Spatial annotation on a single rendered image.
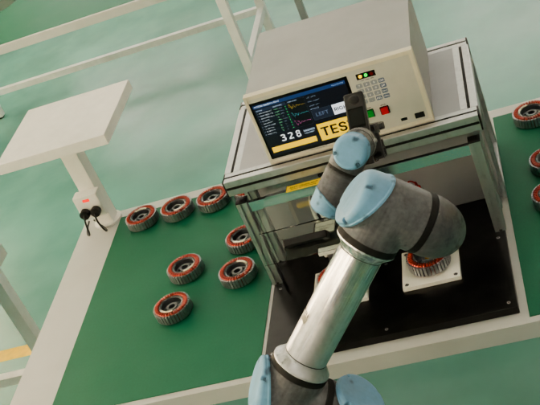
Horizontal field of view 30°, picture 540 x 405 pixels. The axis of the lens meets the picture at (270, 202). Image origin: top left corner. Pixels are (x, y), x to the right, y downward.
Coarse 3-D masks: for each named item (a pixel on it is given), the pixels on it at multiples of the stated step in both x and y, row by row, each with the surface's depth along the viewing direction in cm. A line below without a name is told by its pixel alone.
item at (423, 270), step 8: (408, 256) 259; (416, 256) 260; (448, 256) 256; (408, 264) 257; (416, 264) 255; (424, 264) 254; (432, 264) 253; (440, 264) 253; (448, 264) 255; (416, 272) 255; (424, 272) 254; (432, 272) 254
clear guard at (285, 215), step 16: (320, 176) 258; (272, 192) 260; (288, 192) 257; (304, 192) 254; (272, 208) 254; (288, 208) 251; (304, 208) 248; (272, 224) 247; (288, 224) 245; (304, 224) 243; (320, 224) 242; (336, 224) 240; (272, 240) 245; (320, 240) 241; (336, 240) 240; (272, 256) 244; (288, 256) 243; (304, 256) 242
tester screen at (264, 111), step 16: (288, 96) 250; (304, 96) 250; (320, 96) 249; (336, 96) 249; (256, 112) 253; (272, 112) 253; (288, 112) 252; (304, 112) 252; (272, 128) 255; (288, 128) 255; (304, 128) 255; (272, 144) 258
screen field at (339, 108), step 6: (342, 102) 249; (318, 108) 251; (324, 108) 251; (330, 108) 251; (336, 108) 251; (342, 108) 250; (318, 114) 252; (324, 114) 252; (330, 114) 252; (336, 114) 252
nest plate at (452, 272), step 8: (456, 256) 258; (456, 264) 255; (408, 272) 259; (440, 272) 255; (448, 272) 254; (456, 272) 252; (408, 280) 257; (416, 280) 256; (424, 280) 254; (432, 280) 253; (440, 280) 252; (448, 280) 252; (408, 288) 255; (416, 288) 254
